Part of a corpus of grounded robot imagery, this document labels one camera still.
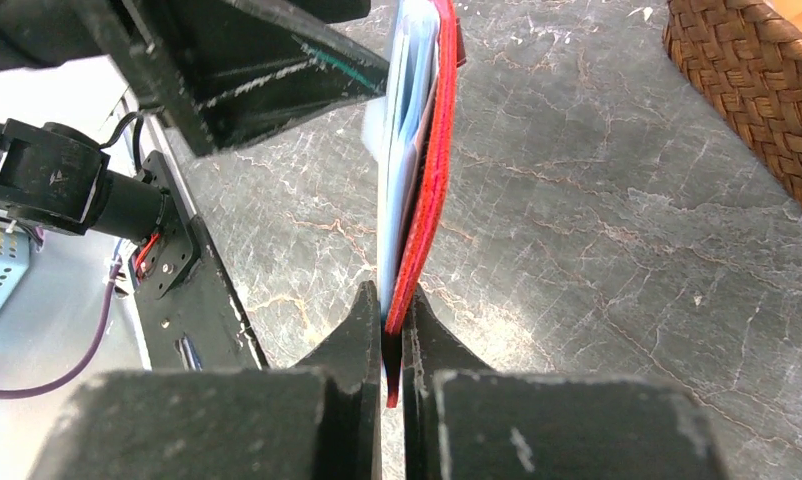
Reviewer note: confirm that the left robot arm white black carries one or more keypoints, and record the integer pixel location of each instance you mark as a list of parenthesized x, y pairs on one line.
[(57, 178)]

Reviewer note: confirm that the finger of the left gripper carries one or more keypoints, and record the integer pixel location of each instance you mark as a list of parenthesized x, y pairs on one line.
[(230, 74)]

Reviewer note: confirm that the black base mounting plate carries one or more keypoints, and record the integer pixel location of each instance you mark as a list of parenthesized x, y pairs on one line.
[(190, 315)]

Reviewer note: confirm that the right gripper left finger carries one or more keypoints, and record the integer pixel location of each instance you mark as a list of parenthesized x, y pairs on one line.
[(319, 419)]

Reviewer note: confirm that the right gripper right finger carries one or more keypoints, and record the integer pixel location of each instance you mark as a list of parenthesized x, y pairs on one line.
[(465, 420)]

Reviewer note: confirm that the woven brown basket organizer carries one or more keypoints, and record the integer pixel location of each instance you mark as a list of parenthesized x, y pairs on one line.
[(746, 61)]

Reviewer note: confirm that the red card holder wallet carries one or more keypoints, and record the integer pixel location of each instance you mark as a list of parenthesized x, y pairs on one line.
[(408, 131)]

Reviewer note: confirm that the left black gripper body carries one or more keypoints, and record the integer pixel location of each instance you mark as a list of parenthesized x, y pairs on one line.
[(197, 36)]

